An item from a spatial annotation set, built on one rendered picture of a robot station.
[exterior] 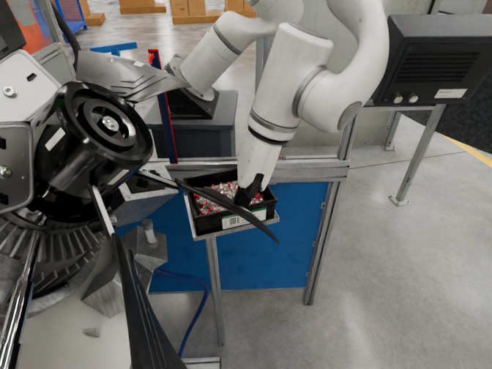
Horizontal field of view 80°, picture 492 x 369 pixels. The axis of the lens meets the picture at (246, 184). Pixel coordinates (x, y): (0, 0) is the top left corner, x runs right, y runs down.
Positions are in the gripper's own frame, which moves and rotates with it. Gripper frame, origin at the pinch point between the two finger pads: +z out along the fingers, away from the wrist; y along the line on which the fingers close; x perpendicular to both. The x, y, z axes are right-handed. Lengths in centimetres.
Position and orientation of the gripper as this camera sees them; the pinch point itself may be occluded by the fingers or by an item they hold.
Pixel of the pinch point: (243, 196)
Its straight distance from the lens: 59.7
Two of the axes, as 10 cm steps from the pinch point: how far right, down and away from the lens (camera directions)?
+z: -2.9, 7.6, 5.8
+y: 0.4, 6.2, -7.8
